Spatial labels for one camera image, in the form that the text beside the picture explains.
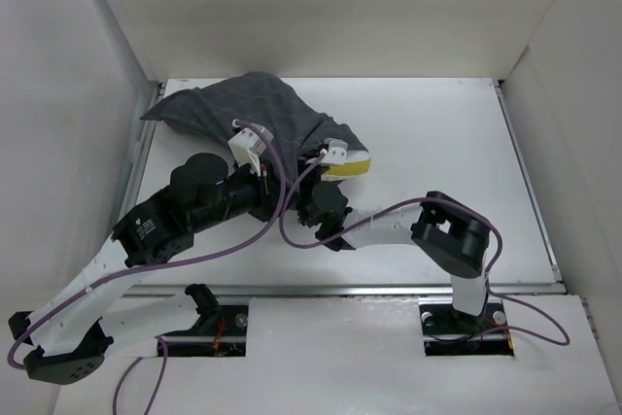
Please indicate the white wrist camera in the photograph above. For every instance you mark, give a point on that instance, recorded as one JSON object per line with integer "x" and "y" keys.
{"x": 246, "y": 145}
{"x": 334, "y": 152}

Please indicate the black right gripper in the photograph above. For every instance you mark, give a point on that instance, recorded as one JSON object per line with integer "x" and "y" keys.
{"x": 308, "y": 155}

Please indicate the aluminium front table rail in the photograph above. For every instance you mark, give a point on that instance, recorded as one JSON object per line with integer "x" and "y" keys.
{"x": 381, "y": 290}

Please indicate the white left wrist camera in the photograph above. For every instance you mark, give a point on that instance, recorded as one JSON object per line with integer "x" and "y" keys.
{"x": 246, "y": 145}

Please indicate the white pillow with yellow edge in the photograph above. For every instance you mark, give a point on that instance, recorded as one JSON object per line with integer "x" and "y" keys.
{"x": 357, "y": 163}

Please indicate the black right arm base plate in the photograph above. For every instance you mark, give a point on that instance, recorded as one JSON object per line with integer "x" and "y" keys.
{"x": 449, "y": 333}

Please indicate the dark grey checked pillowcase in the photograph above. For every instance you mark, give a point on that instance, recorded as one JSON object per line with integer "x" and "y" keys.
{"x": 254, "y": 97}

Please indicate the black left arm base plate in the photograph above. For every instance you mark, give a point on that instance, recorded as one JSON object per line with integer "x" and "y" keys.
{"x": 226, "y": 338}

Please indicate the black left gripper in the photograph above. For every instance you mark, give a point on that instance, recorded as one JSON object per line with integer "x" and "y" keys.
{"x": 268, "y": 189}

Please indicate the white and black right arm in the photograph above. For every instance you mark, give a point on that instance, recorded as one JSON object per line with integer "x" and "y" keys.
{"x": 454, "y": 237}

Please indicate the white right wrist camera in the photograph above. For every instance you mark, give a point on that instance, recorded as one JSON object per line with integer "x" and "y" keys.
{"x": 334, "y": 152}

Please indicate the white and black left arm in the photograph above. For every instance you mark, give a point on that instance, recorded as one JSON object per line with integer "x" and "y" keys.
{"x": 66, "y": 340}

